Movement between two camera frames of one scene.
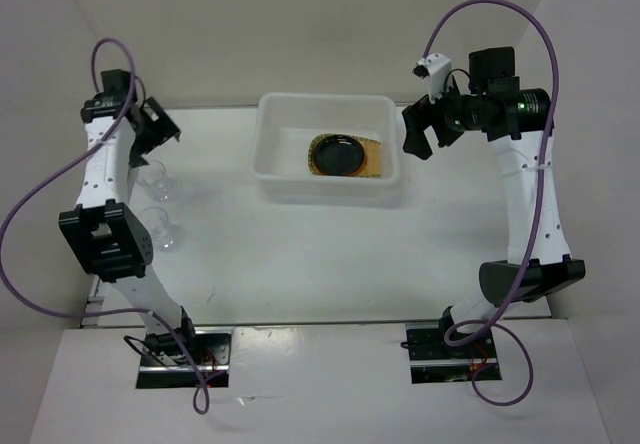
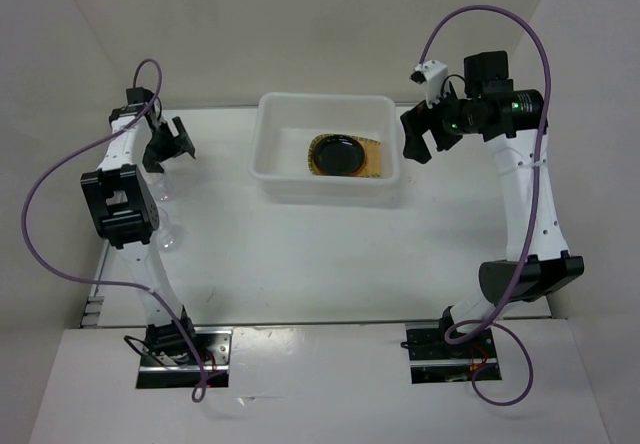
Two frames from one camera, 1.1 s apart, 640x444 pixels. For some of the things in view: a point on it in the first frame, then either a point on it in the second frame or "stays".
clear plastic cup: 152,176 stays
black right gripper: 418,117 stays
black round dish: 339,155 stays
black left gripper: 162,124 → 151,159
